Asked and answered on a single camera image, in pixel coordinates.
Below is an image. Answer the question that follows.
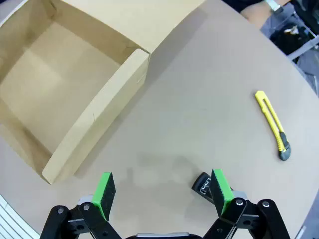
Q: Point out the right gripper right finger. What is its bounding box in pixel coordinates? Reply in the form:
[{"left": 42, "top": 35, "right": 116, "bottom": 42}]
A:
[{"left": 202, "top": 168, "right": 291, "bottom": 239}]

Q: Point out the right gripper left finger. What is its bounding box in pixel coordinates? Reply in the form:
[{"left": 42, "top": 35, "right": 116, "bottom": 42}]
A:
[{"left": 39, "top": 172, "right": 123, "bottom": 239}]

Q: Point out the black stapler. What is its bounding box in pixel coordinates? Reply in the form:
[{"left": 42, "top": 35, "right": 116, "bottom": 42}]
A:
[{"left": 191, "top": 171, "right": 247, "bottom": 203}]

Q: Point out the yellow utility knife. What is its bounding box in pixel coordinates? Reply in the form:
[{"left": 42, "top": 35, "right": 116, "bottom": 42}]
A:
[{"left": 254, "top": 90, "right": 292, "bottom": 161}]

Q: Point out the brown cardboard box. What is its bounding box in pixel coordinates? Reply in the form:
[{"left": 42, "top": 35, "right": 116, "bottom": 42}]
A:
[{"left": 0, "top": 0, "right": 207, "bottom": 185}]

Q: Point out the person's left hand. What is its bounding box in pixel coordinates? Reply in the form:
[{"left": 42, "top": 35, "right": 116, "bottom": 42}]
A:
[{"left": 240, "top": 2, "right": 274, "bottom": 28}]

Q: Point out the black bag with keys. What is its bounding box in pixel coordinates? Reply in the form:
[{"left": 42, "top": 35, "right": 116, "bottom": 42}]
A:
[{"left": 270, "top": 7, "right": 319, "bottom": 57}]

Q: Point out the person in purple jacket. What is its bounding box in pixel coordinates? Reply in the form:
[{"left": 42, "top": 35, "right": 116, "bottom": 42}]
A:
[{"left": 224, "top": 0, "right": 269, "bottom": 12}]

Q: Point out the silver wristwatch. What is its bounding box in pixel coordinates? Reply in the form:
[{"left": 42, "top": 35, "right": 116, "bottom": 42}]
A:
[{"left": 265, "top": 0, "right": 284, "bottom": 12}]

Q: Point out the aluminium slotted base plate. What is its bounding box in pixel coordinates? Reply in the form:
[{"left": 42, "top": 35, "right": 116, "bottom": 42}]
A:
[{"left": 0, "top": 194, "right": 40, "bottom": 239}]

